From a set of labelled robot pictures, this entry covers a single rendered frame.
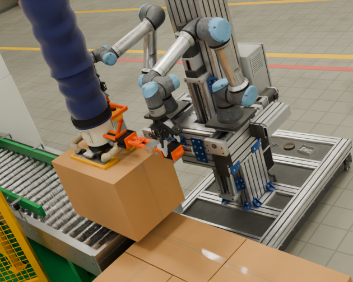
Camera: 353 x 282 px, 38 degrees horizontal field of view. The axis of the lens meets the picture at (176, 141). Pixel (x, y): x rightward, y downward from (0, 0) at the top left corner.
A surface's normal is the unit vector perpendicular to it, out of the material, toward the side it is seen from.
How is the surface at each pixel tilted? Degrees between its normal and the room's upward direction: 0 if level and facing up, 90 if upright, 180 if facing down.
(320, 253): 0
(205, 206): 0
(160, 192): 90
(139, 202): 90
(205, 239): 0
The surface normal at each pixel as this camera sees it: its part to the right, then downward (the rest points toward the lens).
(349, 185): -0.27, -0.83
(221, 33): 0.62, 0.09
